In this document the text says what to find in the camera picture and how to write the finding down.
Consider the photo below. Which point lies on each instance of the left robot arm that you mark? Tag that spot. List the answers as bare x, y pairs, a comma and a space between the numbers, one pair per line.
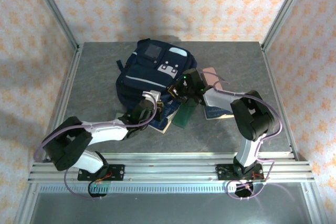
105, 130

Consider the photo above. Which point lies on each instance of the aluminium mounting rail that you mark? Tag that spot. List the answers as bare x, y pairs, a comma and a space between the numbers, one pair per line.
170, 167

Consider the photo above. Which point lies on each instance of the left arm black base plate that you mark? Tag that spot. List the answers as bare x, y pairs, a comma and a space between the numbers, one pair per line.
115, 172

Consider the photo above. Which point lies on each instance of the navy blue backpack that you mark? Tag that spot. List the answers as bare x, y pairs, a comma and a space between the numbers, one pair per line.
147, 72

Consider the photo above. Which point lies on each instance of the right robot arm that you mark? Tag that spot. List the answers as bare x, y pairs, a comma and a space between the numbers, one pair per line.
249, 119

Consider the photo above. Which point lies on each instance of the blue notebook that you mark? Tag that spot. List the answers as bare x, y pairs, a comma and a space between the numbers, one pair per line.
164, 120
218, 114

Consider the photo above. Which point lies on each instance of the grey metal panel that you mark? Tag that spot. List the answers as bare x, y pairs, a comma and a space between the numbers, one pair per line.
170, 208

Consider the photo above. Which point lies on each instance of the pink pencil case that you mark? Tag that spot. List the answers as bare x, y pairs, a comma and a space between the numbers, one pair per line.
212, 75

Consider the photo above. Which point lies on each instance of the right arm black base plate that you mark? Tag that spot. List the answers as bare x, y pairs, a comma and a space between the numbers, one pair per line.
224, 171

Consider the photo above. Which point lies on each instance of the dark green pencil case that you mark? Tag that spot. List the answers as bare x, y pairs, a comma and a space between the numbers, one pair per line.
183, 116

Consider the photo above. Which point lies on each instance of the aluminium table side rail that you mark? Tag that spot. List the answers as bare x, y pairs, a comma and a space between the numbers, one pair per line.
278, 98
65, 98

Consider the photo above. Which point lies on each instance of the aluminium frame post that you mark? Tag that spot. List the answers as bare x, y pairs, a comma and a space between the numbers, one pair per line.
283, 9
52, 6

